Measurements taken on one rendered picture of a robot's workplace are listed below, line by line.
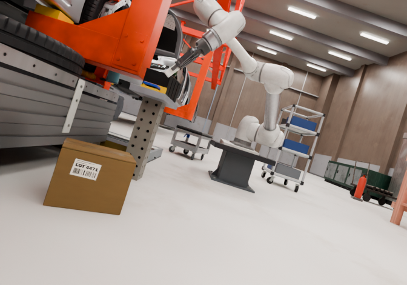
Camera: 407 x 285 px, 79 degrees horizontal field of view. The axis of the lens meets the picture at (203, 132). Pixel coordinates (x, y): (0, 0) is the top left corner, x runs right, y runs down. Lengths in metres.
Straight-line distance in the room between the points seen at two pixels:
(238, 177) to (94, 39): 1.43
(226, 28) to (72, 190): 0.89
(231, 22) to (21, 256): 1.07
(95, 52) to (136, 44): 0.23
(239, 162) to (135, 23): 1.28
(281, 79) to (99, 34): 1.09
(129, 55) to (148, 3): 0.30
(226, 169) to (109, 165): 1.37
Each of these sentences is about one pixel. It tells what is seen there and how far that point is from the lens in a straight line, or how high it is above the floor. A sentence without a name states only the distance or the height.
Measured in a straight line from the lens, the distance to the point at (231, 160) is 2.05.
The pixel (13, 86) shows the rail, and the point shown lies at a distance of 0.84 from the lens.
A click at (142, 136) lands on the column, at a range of 1.29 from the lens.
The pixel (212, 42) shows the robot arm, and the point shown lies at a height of 0.74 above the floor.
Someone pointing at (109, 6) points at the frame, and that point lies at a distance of 1.96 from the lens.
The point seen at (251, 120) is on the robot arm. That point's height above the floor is 0.56.
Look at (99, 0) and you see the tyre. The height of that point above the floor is 0.96.
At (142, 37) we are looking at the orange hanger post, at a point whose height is 0.72.
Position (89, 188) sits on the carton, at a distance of 0.83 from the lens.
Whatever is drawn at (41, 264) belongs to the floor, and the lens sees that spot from 0.62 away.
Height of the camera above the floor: 0.33
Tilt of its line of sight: level
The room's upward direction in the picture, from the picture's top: 18 degrees clockwise
